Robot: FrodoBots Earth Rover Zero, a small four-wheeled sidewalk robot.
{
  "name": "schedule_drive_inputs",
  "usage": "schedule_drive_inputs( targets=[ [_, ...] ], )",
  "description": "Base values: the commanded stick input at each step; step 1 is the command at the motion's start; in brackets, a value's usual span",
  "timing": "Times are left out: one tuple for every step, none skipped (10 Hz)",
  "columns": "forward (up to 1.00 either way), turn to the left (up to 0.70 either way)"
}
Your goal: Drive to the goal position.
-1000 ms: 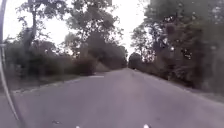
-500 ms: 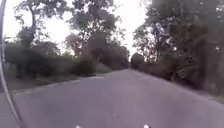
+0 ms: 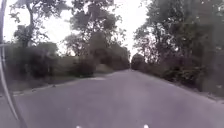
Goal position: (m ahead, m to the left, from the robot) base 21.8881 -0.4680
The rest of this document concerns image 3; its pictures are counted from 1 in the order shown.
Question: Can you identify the row of trees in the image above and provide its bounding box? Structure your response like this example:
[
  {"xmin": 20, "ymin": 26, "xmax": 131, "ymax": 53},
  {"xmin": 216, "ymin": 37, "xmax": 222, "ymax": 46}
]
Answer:
[
  {"xmin": 130, "ymin": 0, "xmax": 224, "ymax": 96},
  {"xmin": 2, "ymin": 0, "xmax": 132, "ymax": 83}
]

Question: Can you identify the grey asphalt road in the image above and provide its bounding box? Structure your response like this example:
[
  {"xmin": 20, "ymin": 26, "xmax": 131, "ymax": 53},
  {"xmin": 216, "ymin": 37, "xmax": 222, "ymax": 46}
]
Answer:
[{"xmin": 0, "ymin": 69, "xmax": 224, "ymax": 128}]

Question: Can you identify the grass verge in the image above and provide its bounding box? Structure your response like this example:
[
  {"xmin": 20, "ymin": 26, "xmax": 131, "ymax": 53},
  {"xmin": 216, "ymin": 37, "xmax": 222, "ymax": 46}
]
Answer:
[
  {"xmin": 149, "ymin": 74, "xmax": 224, "ymax": 103},
  {"xmin": 6, "ymin": 71, "xmax": 111, "ymax": 94}
]

